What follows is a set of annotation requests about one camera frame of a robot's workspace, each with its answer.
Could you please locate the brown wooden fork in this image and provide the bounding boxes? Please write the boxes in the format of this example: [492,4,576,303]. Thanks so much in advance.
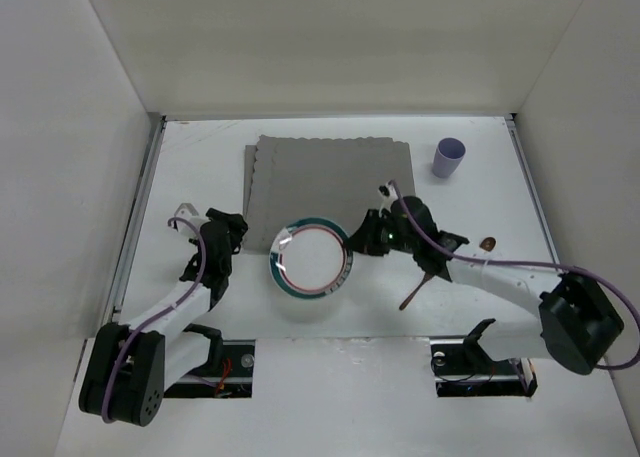
[398,274,433,311]

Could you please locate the grey cloth placemat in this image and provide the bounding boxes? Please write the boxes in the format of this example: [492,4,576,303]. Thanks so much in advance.
[244,135,415,253]

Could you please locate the white plate with green rim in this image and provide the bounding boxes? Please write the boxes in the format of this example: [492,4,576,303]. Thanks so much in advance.
[269,217,353,300]

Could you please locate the lilac plastic cup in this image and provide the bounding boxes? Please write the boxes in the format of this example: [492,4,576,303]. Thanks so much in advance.
[431,137,466,179]

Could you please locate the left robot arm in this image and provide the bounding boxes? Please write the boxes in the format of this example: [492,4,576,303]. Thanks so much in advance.
[78,207,255,427]

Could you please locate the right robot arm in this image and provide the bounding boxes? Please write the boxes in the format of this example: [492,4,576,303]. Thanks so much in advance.
[344,196,624,375]

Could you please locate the brown wooden spoon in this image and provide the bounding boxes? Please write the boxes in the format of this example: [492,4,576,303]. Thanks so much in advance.
[480,237,497,252]

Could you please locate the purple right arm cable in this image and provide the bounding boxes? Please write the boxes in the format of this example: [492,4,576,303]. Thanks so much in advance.
[387,178,640,372]

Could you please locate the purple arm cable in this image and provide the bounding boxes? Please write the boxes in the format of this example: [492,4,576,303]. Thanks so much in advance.
[99,216,211,424]
[387,178,640,372]

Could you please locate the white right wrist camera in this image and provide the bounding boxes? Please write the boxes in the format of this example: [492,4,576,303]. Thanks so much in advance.
[378,181,399,216]

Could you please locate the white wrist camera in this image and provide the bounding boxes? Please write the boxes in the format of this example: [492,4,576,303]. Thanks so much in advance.
[168,203,207,239]
[378,181,399,216]

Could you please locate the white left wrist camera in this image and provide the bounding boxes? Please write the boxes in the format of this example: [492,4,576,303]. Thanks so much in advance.
[168,203,207,239]

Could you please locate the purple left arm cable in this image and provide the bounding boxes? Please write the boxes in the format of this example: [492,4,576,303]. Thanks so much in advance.
[99,216,211,424]

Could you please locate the left aluminium frame rail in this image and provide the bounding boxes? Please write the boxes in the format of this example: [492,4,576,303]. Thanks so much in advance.
[97,112,166,328]

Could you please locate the aluminium frame rail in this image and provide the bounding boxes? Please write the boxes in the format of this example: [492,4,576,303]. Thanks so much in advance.
[504,113,560,263]
[97,112,166,328]

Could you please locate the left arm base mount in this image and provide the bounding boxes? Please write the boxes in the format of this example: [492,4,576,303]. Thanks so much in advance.
[164,340,256,399]

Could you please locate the right aluminium frame rail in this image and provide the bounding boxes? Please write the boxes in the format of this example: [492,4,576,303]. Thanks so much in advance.
[504,113,560,263]

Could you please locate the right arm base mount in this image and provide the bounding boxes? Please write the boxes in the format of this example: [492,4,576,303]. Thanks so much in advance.
[430,338,538,398]

